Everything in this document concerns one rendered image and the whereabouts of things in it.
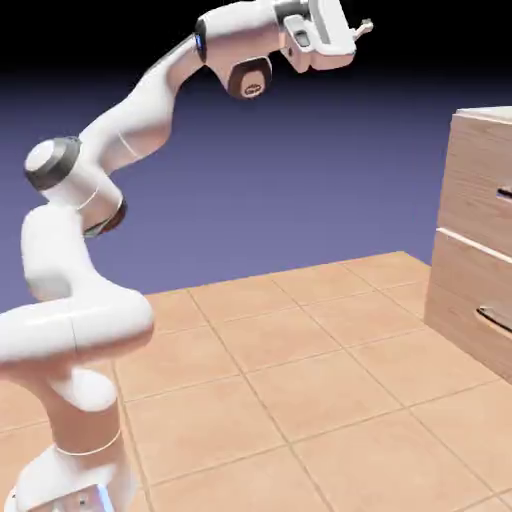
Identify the light wood cabinet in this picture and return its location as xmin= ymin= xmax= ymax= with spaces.
xmin=422 ymin=105 xmax=512 ymax=386

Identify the light wood drawer front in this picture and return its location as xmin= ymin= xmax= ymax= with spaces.
xmin=423 ymin=230 xmax=512 ymax=385
xmin=436 ymin=114 xmax=512 ymax=257

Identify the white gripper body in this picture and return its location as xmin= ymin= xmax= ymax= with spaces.
xmin=305 ymin=0 xmax=358 ymax=72

